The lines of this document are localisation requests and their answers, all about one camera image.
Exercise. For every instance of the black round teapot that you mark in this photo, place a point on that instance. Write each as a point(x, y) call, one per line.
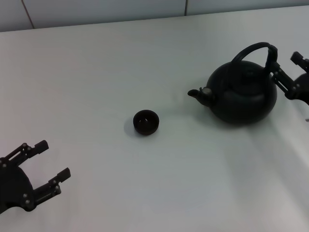
point(241, 101)

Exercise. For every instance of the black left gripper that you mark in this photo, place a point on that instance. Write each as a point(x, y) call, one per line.
point(14, 188)

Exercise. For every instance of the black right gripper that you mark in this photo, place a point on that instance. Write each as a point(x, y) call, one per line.
point(303, 89)

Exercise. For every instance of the white foam board panel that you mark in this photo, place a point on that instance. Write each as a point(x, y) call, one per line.
point(241, 4)
point(108, 9)
point(12, 14)

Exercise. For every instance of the small dark teacup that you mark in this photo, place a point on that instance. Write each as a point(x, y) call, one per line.
point(144, 120)

